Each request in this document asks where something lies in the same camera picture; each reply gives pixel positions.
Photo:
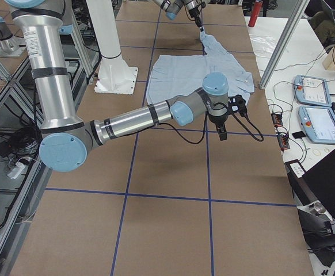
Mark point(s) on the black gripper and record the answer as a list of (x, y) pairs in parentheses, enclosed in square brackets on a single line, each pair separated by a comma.
[(217, 121), (195, 14)]

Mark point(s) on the light blue button-up shirt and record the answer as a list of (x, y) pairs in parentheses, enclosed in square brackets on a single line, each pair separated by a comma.
[(180, 75)]

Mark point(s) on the left grey usb hub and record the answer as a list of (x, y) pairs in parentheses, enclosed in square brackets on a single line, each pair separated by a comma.
[(277, 119)]

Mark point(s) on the grey usb hub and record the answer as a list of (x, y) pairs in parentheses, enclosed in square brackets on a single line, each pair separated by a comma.
[(277, 119), (283, 141)]

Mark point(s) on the red metal bottle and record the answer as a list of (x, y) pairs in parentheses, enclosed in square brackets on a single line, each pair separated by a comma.
[(255, 13)]

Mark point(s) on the right grey usb hub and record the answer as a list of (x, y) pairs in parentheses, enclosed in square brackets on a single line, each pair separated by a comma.
[(283, 141)]

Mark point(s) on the clear plastic bag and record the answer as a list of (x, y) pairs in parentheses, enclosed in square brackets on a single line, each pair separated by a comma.
[(263, 43)]

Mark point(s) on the small black device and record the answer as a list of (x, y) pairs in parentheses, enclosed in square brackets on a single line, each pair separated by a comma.
[(299, 135)]

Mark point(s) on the black box with label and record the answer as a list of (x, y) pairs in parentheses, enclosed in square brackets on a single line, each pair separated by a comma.
[(295, 167)]

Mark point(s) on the upper blue teach pendant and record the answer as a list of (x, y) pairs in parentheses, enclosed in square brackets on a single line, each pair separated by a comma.
[(312, 91)]

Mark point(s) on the blue teach pendant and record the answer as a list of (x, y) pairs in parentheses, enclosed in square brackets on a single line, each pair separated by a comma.
[(318, 123), (312, 91)]

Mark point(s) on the lower blue teach pendant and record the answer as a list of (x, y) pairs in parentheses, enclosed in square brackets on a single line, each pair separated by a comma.
[(318, 123)]

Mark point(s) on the white power strip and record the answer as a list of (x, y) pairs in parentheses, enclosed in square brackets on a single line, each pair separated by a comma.
[(16, 170)]

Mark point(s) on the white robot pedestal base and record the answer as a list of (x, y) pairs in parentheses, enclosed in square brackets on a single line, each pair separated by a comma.
[(115, 75)]

